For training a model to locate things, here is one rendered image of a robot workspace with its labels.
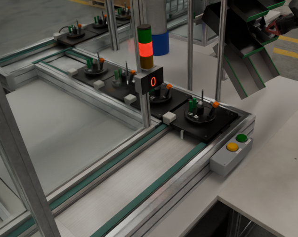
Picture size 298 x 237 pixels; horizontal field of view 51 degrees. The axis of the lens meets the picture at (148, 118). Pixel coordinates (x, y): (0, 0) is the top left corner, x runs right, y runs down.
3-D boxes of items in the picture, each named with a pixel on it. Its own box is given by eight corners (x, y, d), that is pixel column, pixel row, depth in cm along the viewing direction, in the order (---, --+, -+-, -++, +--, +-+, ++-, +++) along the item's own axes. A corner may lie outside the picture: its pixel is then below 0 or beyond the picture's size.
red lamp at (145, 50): (155, 53, 116) (154, 40, 114) (146, 58, 114) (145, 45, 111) (146, 50, 119) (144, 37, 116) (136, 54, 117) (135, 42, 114)
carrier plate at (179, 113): (237, 117, 141) (238, 113, 140) (206, 144, 127) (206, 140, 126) (194, 99, 155) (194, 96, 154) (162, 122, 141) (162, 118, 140)
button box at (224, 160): (252, 149, 130) (253, 137, 127) (224, 177, 119) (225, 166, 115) (237, 142, 135) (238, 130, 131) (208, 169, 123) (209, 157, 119)
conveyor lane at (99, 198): (236, 132, 146) (237, 115, 140) (94, 262, 99) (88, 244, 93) (187, 111, 163) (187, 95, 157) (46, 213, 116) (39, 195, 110)
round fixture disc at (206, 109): (222, 114, 140) (222, 111, 139) (204, 130, 132) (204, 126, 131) (197, 104, 148) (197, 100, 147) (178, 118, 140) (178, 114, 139)
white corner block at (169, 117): (176, 122, 141) (176, 114, 139) (170, 126, 139) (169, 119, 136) (168, 118, 144) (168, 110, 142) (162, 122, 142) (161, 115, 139)
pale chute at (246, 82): (259, 90, 151) (266, 86, 147) (241, 100, 145) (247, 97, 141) (231, 40, 153) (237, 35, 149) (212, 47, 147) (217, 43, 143)
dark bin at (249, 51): (261, 50, 141) (269, 38, 135) (242, 59, 135) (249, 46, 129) (221, 12, 151) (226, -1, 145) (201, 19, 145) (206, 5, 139)
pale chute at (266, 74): (274, 78, 160) (280, 74, 156) (257, 87, 154) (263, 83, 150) (246, 30, 161) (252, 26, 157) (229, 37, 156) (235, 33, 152)
